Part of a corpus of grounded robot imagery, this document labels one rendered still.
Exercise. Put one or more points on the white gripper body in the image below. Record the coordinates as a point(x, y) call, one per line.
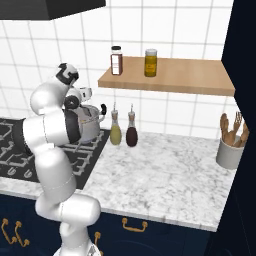
point(85, 107)

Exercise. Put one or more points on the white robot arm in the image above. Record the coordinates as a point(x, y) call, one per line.
point(53, 173)

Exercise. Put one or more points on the silver cooking pot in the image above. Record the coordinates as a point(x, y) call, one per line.
point(94, 130)

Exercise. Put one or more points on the wooden slotted spatula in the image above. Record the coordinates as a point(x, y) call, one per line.
point(237, 123)

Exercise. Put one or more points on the yellow oil bottle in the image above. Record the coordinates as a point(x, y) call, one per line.
point(115, 135)

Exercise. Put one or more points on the black gas hob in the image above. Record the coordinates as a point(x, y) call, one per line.
point(86, 156)

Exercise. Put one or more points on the dark spice jar white label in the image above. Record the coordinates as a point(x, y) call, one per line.
point(116, 63)

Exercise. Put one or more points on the dark vinegar bottle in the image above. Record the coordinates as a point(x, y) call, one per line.
point(132, 136)

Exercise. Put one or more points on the yellow jar silver lid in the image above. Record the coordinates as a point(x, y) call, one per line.
point(150, 65)

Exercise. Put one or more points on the black range hood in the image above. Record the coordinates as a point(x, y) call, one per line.
point(43, 7)

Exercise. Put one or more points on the navy base cupboard front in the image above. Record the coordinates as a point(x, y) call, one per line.
point(23, 210)

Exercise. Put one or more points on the wooden spoon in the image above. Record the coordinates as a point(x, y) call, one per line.
point(224, 125)

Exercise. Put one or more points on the white utensil holder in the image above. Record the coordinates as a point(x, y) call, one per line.
point(228, 156)

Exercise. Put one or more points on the navy drawer front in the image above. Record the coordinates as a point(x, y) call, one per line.
point(166, 240)

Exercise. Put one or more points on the tall navy cabinet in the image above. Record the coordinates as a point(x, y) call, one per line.
point(245, 100)

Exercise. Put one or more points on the wooden wall shelf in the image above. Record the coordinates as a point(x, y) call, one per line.
point(180, 75)

